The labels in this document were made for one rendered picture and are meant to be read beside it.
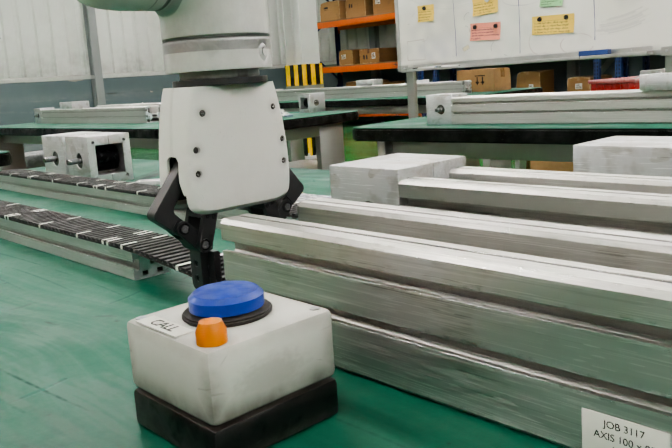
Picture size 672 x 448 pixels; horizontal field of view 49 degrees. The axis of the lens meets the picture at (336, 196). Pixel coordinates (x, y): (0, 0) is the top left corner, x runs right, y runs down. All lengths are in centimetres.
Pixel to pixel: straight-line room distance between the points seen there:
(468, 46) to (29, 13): 955
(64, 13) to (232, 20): 1231
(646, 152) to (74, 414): 55
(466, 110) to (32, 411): 200
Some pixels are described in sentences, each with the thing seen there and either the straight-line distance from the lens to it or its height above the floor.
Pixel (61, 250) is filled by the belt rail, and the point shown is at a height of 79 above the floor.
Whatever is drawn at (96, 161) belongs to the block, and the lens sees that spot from 152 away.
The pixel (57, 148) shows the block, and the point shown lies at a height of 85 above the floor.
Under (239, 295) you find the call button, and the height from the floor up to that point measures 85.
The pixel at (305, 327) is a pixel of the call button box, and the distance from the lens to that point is 39.
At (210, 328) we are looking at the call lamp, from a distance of 36.
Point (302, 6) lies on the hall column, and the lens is 876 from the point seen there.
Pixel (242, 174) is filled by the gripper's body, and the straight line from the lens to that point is 59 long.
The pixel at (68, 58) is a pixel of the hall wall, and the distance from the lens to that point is 1283.
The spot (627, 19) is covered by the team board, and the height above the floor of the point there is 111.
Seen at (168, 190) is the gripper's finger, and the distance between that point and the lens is 58.
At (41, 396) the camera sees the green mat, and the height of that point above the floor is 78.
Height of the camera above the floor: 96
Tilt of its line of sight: 9 degrees down
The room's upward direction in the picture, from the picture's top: 4 degrees counter-clockwise
